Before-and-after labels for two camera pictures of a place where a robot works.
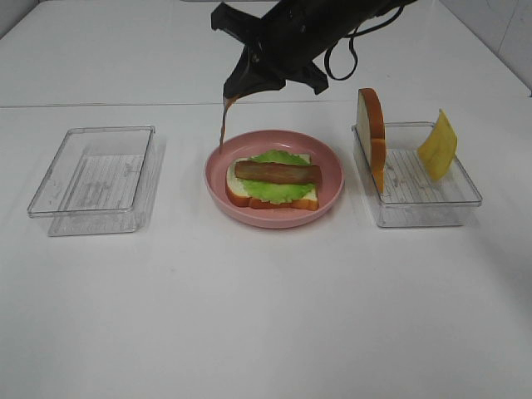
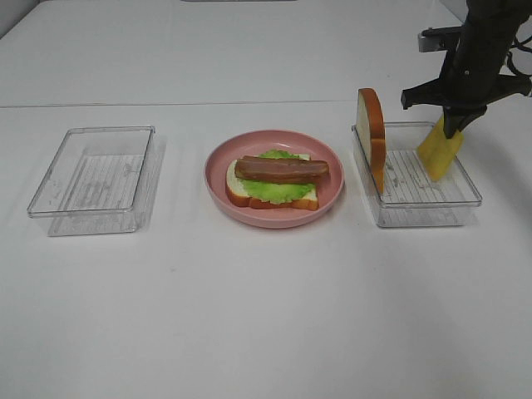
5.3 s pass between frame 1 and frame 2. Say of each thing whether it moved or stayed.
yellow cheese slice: stayed
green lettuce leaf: stayed
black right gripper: moved
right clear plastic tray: stayed
